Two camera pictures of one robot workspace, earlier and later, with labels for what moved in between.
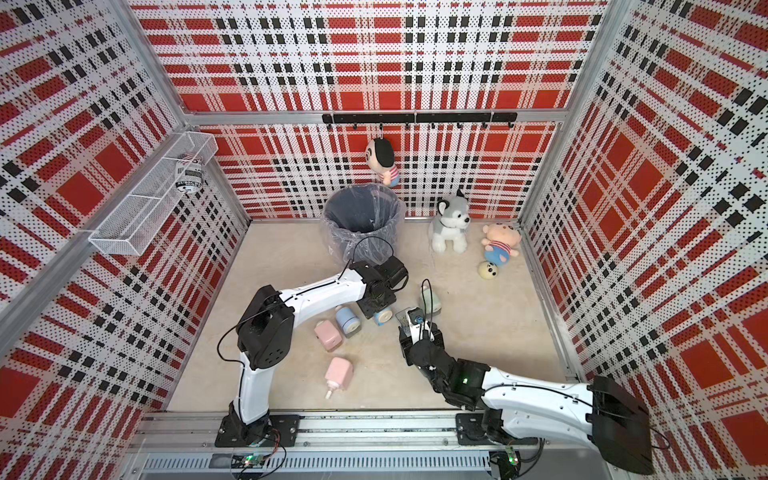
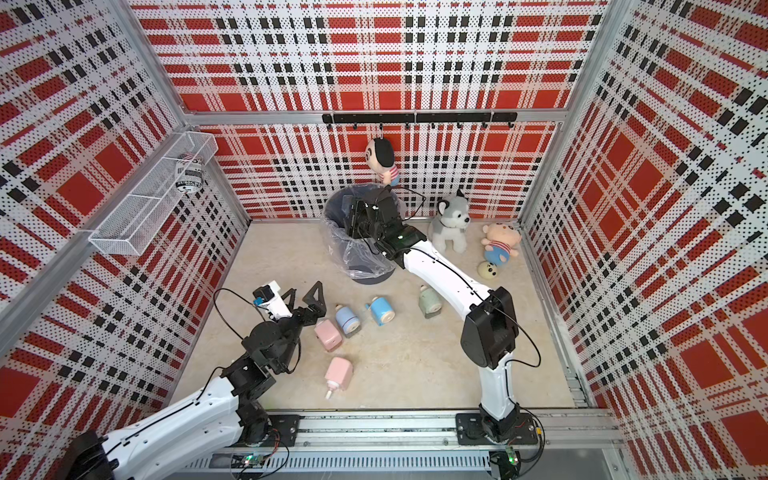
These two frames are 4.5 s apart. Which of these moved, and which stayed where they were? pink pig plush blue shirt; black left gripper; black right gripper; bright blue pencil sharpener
Moved: black right gripper; black left gripper
Stayed: bright blue pencil sharpener; pink pig plush blue shirt
